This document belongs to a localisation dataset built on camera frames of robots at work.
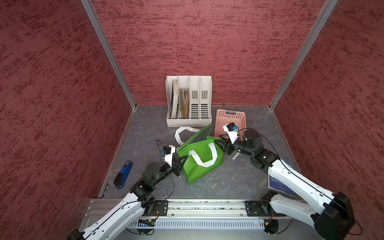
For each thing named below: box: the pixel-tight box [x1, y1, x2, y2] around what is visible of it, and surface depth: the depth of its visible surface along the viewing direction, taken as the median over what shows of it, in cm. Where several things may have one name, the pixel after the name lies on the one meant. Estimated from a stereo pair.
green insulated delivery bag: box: [176, 123, 223, 185], surface depth 74 cm
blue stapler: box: [113, 160, 134, 190], surface depth 84 cm
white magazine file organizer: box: [165, 75, 213, 128], surface depth 111 cm
